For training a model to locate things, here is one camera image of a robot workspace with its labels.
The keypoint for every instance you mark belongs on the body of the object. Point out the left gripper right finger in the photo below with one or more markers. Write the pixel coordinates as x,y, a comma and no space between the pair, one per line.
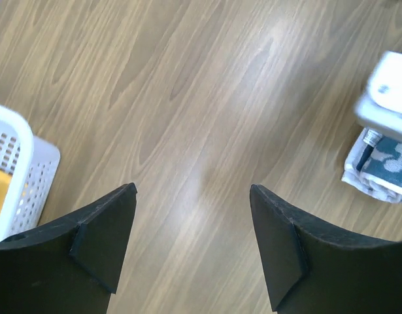
313,266

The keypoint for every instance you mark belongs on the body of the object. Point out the white plastic basket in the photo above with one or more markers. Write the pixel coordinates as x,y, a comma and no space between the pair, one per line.
31,163

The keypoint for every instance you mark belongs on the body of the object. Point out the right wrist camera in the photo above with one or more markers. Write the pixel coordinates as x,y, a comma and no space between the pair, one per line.
380,105

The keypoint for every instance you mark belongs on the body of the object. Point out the blue white patterned towel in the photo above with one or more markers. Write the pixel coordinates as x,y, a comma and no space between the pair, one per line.
374,166

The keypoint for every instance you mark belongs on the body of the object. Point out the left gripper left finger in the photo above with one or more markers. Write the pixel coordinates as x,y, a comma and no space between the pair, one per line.
71,264

